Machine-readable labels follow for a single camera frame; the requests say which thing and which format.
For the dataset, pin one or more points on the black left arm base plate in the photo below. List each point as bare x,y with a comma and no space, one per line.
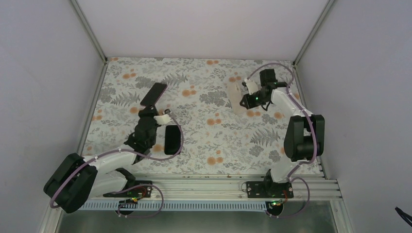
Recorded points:
144,191

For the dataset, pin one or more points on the aluminium corner post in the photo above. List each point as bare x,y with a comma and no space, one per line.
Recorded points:
89,31
324,13

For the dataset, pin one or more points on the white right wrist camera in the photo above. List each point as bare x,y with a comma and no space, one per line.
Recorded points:
251,86

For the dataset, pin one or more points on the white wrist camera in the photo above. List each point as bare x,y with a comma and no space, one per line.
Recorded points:
163,117
251,86

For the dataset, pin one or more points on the grey slotted cable duct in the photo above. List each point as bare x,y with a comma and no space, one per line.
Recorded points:
175,205

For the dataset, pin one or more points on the black object at edge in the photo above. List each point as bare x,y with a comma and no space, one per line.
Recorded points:
406,217

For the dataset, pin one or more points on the aluminium front rail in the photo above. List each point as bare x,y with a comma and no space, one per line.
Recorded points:
233,187

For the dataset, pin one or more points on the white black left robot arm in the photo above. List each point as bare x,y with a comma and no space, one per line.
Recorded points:
79,178

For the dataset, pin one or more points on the cream phone case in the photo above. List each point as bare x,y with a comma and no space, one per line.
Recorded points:
235,96

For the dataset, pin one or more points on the floral patterned table mat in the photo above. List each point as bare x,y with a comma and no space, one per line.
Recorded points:
216,140

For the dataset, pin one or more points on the magenta phone black screen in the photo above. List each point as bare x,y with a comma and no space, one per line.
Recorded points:
153,95

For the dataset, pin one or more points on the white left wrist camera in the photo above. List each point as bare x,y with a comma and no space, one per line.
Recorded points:
163,117

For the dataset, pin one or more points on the left aluminium corner post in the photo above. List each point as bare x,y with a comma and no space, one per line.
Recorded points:
89,31

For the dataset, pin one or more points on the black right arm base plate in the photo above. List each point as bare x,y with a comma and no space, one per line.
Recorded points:
263,190

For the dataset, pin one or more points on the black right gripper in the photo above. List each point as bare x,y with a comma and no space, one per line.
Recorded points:
249,104

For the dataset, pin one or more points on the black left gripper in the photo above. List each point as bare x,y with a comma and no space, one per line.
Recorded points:
146,111

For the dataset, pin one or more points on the right aluminium corner post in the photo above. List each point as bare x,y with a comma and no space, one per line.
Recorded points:
324,13

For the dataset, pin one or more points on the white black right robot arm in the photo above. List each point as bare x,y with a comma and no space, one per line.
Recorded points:
304,139

